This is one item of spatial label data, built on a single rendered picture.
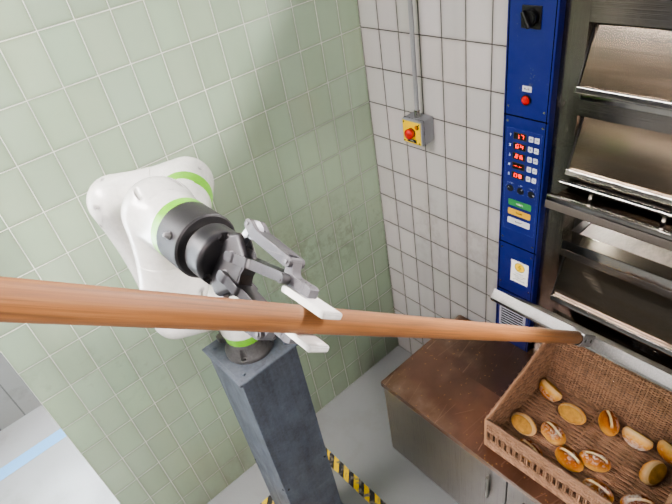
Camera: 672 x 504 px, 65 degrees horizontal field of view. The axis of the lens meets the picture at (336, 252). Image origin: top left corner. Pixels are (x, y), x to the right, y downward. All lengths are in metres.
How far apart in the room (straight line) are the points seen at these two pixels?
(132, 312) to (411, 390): 1.87
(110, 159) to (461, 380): 1.53
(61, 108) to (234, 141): 0.57
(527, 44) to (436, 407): 1.33
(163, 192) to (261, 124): 1.23
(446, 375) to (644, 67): 1.32
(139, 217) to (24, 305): 0.40
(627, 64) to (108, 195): 1.32
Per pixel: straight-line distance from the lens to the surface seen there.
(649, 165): 1.71
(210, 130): 1.88
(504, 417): 2.10
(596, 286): 2.02
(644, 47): 1.63
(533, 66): 1.73
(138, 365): 2.12
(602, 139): 1.75
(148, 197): 0.78
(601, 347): 1.46
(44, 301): 0.40
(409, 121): 2.06
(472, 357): 2.34
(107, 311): 0.42
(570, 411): 2.14
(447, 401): 2.19
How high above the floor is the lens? 2.34
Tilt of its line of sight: 37 degrees down
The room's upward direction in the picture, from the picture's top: 11 degrees counter-clockwise
